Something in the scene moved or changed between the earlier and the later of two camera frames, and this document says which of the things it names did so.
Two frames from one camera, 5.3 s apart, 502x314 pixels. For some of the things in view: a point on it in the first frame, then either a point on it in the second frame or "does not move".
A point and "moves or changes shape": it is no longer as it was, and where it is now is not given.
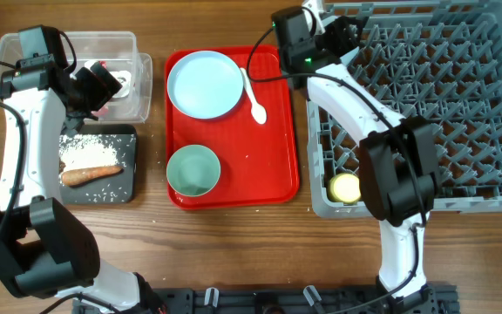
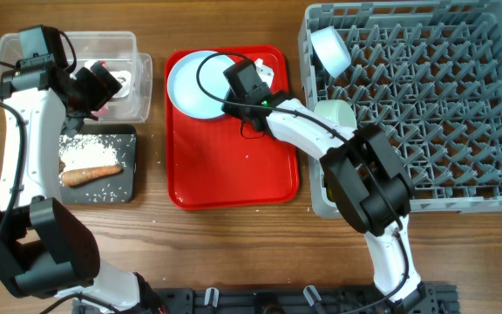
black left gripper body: x=92 y=92 does not move
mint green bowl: x=193 y=170 moves or changes shape
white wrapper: x=124 y=78 does not move
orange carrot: x=76 y=176 does not move
